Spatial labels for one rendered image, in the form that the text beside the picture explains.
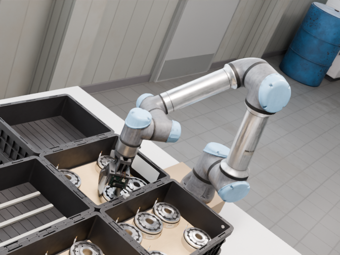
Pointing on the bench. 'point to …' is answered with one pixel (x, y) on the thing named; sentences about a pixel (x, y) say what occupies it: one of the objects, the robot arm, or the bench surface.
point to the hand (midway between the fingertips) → (107, 194)
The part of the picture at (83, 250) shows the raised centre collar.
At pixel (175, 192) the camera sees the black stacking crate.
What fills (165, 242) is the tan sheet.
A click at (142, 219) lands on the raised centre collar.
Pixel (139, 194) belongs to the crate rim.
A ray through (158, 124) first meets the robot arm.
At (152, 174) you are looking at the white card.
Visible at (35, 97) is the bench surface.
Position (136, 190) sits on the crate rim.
